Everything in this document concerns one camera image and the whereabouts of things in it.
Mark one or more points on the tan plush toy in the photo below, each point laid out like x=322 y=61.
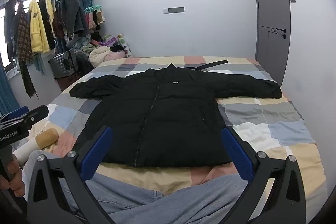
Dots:
x=47 y=138

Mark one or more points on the yellow fleece robe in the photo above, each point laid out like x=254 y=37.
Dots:
x=36 y=29

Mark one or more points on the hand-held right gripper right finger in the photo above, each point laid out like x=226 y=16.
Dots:
x=237 y=154

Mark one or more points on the person's light blue jeans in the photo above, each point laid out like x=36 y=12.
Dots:
x=131 y=195

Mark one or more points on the grey door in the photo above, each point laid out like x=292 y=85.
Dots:
x=273 y=3

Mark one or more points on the blue curtain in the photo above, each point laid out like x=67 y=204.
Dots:
x=6 y=92

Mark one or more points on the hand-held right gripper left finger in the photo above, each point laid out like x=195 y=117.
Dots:
x=95 y=154

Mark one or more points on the grey white wall panel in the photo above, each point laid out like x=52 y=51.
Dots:
x=174 y=10

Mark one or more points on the black puffer jacket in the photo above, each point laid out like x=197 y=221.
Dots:
x=170 y=121

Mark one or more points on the person's left hand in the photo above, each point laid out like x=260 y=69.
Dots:
x=17 y=187

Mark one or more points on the teal scarf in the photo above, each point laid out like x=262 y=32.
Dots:
x=39 y=64

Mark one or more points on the dark grey suitcase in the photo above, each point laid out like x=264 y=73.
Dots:
x=61 y=65

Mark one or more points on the green peg hanger with socks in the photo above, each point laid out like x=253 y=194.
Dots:
x=94 y=16

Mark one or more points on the dark denim jacket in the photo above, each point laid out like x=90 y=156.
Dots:
x=71 y=14

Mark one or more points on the cream fleece blanket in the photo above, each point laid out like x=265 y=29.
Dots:
x=99 y=56

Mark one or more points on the patchwork bed blanket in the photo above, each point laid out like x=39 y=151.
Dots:
x=275 y=129

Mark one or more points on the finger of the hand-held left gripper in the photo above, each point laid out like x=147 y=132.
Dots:
x=15 y=111
x=36 y=113

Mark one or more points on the polka dot pillow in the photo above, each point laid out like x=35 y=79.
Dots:
x=124 y=43

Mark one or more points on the pile of clothes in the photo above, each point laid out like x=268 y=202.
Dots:
x=78 y=44

